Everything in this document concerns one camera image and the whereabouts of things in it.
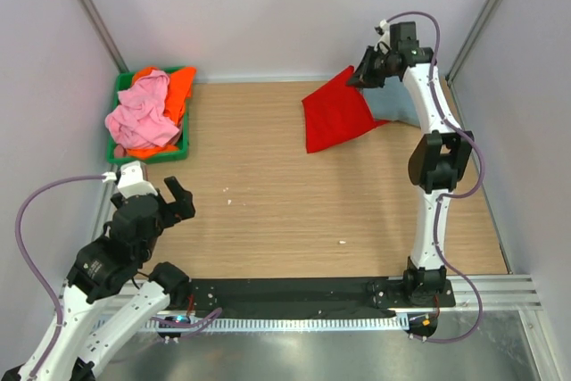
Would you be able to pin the aluminium corner post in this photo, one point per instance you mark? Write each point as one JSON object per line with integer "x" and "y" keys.
{"x": 482, "y": 20}
{"x": 101, "y": 30}

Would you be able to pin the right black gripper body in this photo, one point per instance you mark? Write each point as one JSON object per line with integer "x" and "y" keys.
{"x": 385, "y": 71}

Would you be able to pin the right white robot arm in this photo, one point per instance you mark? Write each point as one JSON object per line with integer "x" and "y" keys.
{"x": 435, "y": 167}

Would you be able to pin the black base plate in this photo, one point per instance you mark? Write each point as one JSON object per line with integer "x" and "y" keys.
{"x": 313, "y": 298}

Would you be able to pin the folded grey-blue t-shirt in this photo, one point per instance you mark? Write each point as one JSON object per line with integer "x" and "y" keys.
{"x": 391, "y": 102}

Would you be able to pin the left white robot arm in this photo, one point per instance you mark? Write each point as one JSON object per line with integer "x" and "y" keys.
{"x": 71, "y": 348}

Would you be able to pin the right aluminium corner post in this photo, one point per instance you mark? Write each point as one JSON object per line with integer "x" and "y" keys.
{"x": 482, "y": 20}

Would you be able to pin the red t-shirt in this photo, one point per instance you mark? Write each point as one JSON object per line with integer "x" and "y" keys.
{"x": 336, "y": 113}

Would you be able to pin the left aluminium corner post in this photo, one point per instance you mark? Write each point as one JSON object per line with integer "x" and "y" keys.
{"x": 101, "y": 30}

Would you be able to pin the pink t-shirt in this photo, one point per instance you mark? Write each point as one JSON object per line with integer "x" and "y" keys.
{"x": 138, "y": 121}

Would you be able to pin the green plastic bin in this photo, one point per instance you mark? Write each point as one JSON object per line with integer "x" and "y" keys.
{"x": 117, "y": 153}

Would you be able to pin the right aluminium rail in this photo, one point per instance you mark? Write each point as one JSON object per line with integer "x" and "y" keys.
{"x": 507, "y": 292}

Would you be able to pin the orange t-shirt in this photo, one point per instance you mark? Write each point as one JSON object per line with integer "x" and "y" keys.
{"x": 178, "y": 92}

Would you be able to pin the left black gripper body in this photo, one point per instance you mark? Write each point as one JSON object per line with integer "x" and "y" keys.
{"x": 145, "y": 250}

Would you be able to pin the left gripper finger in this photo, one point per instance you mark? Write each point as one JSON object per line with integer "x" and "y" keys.
{"x": 175, "y": 188}
{"x": 182, "y": 209}

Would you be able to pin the slotted cable duct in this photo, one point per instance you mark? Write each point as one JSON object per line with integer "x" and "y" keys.
{"x": 396, "y": 323}

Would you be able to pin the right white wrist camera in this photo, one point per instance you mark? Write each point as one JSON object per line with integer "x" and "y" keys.
{"x": 383, "y": 43}

